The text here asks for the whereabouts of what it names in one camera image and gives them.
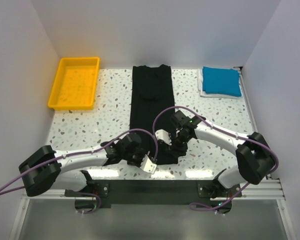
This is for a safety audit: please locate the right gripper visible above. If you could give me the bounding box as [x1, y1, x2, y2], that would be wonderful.
[164, 131, 192, 159]

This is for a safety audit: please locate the black t shirt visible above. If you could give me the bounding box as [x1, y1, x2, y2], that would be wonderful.
[129, 64, 178, 165]

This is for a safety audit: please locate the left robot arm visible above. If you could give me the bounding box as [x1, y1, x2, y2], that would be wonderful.
[18, 133, 156, 197]

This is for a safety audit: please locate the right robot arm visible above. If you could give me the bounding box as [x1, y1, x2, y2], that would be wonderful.
[168, 110, 279, 199]

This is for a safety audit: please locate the folded blue t shirt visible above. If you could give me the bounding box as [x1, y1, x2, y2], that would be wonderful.
[202, 66, 242, 97]

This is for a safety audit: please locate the yellow plastic tray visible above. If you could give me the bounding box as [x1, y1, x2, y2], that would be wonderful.
[47, 56, 100, 111]

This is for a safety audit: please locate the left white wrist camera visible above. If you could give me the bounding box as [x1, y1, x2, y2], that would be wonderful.
[139, 155, 157, 175]

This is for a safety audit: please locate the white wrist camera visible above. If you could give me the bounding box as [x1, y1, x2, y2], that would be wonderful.
[155, 129, 172, 146]
[139, 155, 157, 175]

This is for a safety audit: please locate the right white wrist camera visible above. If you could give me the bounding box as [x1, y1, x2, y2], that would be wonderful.
[155, 129, 172, 146]

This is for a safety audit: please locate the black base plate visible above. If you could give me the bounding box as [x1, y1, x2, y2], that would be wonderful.
[64, 180, 240, 209]

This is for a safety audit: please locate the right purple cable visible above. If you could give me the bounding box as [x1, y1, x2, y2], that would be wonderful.
[152, 106, 281, 217]

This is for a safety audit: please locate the aluminium frame rail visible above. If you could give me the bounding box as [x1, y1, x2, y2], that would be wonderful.
[21, 179, 286, 200]

